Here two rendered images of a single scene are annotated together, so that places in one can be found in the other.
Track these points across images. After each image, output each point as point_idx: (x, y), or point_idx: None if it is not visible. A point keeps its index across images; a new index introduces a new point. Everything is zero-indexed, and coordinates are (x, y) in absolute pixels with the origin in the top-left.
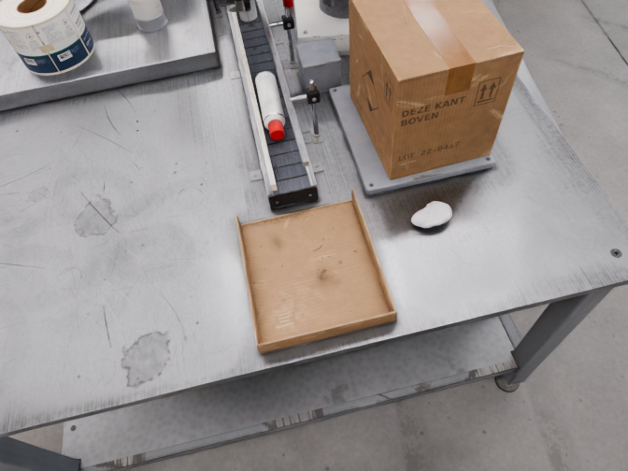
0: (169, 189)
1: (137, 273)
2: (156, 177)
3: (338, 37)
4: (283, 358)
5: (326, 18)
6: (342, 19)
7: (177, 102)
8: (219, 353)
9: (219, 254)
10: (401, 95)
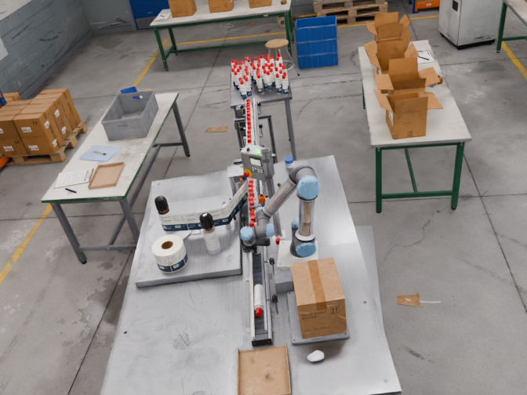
0: (212, 331)
1: (196, 367)
2: (208, 326)
3: None
4: None
5: (292, 256)
6: (299, 258)
7: (220, 290)
8: None
9: (228, 363)
10: (299, 309)
